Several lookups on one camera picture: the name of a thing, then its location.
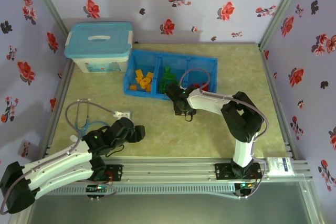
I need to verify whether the blue three-compartment bin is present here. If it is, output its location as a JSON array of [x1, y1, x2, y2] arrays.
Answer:
[[123, 49, 219, 101]]

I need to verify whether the orange round lego wheel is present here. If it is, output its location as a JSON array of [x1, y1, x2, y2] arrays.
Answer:
[[139, 77, 152, 89]]

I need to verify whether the left control circuit board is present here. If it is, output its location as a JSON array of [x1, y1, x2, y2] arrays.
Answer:
[[86, 184, 110, 194]]

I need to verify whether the control circuit board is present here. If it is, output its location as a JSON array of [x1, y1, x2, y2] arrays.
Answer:
[[86, 184, 110, 194], [234, 181, 257, 191]]

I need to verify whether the grey metal sheet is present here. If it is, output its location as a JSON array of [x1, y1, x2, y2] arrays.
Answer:
[[25, 182, 317, 224]]

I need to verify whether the white storage box blue lid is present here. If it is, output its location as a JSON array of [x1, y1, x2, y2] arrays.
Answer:
[[64, 22, 134, 74]]

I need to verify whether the right control circuit board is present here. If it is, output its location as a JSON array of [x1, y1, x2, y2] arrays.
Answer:
[[234, 181, 257, 191]]

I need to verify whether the white paper packet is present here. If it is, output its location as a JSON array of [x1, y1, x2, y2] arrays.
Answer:
[[266, 156, 292, 175]]

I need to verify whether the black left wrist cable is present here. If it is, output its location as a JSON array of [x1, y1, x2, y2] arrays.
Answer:
[[104, 142, 125, 157]]

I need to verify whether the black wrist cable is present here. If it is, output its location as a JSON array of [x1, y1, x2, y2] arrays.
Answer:
[[184, 110, 197, 122], [104, 142, 125, 157]]

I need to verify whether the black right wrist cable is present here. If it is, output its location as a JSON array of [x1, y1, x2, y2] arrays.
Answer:
[[184, 110, 197, 122]]

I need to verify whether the blue ring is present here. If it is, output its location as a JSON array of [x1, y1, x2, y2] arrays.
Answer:
[[69, 98, 110, 142]]

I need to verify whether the grey left arm cable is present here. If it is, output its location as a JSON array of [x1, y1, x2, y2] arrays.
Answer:
[[0, 100, 118, 216]]

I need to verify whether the aluminium base extrusion rail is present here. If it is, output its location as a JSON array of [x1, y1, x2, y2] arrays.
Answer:
[[46, 156, 314, 183]]

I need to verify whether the aluminium floor rail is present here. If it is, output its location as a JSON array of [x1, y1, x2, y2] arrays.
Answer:
[[260, 47, 299, 161], [40, 57, 77, 155]]

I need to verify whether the grey slotted cable duct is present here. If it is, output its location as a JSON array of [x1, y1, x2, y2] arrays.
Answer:
[[48, 182, 236, 196]]

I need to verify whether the aluminium frame post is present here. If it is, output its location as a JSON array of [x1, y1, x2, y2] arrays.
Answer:
[[258, 0, 308, 51], [25, 0, 70, 36]]

